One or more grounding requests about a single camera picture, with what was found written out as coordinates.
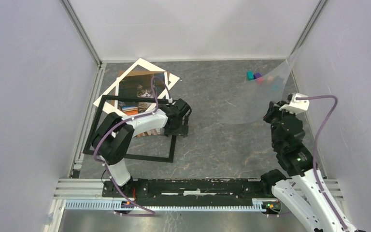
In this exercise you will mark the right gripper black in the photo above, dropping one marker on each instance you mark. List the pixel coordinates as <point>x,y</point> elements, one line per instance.
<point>273,108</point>

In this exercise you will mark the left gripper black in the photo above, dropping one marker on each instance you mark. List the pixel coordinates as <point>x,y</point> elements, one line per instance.
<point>182,131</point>

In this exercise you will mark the clear acrylic sheet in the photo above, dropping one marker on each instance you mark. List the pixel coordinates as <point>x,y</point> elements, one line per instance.
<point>249,101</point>

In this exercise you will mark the white mat board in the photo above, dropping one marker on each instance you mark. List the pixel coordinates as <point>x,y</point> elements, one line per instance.
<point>169,78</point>

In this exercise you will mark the cat photo print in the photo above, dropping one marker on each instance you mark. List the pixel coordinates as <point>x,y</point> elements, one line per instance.
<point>139,87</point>

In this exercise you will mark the black picture frame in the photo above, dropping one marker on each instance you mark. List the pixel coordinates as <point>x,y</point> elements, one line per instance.
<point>103,99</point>

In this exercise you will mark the brown backing board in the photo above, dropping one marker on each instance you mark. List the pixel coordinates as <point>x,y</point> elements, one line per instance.
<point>140,73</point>

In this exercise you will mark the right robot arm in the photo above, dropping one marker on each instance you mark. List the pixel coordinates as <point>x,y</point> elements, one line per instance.
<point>315,207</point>

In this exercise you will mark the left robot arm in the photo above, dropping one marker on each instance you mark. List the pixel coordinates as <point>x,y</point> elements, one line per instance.
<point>112,138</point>

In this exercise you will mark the tan wooden cube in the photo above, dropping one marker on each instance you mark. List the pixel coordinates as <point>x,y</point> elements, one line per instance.
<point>270,79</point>

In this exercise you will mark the purple cube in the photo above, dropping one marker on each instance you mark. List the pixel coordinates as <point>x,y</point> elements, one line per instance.
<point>257,75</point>

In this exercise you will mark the teal cube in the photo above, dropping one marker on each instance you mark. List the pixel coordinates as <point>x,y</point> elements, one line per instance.
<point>250,75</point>

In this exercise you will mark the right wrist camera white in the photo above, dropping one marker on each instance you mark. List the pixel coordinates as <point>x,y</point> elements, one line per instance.
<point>296,103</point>

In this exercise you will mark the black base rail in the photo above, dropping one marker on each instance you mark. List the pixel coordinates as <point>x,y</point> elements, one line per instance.
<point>197,192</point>

